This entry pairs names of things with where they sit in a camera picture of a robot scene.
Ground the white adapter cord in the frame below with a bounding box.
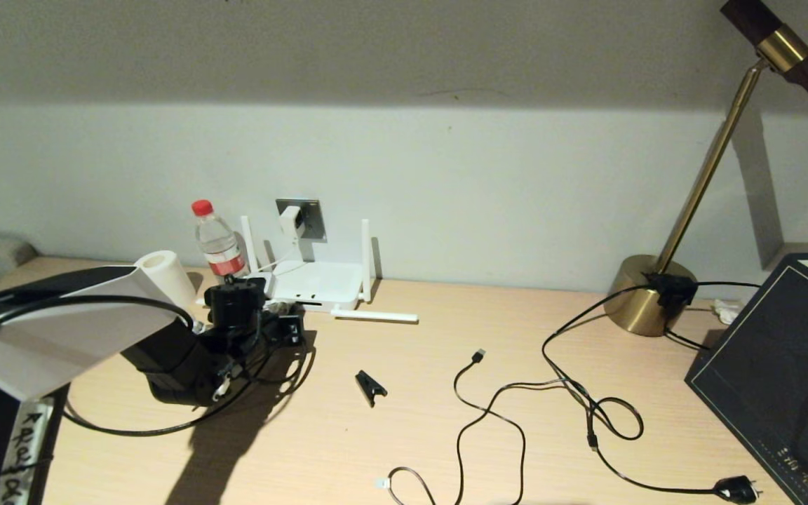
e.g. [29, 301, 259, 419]
[260, 242, 299, 309]

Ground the black ethernet cable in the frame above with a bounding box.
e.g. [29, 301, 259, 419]
[60, 319, 317, 437]

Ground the brass desk lamp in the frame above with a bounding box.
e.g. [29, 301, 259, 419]
[605, 0, 808, 336]

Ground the white paper roll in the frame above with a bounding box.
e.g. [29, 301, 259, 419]
[134, 250, 198, 309]

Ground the black box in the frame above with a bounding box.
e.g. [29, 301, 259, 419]
[685, 242, 808, 505]

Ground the white power adapter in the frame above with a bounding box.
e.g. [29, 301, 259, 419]
[279, 205, 305, 243]

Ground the clear water bottle red cap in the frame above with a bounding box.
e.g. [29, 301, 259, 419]
[191, 199, 249, 281]

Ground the black USB cable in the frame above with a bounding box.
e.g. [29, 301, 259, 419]
[376, 349, 567, 505]

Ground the black plastic clip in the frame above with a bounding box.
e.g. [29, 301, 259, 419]
[355, 370, 389, 408]

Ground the black lamp power cord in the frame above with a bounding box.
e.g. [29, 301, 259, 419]
[543, 281, 762, 504]

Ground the white router with antennas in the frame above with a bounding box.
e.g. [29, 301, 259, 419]
[239, 216, 420, 323]

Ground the grey wall socket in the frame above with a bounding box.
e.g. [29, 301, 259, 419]
[276, 198, 325, 241]

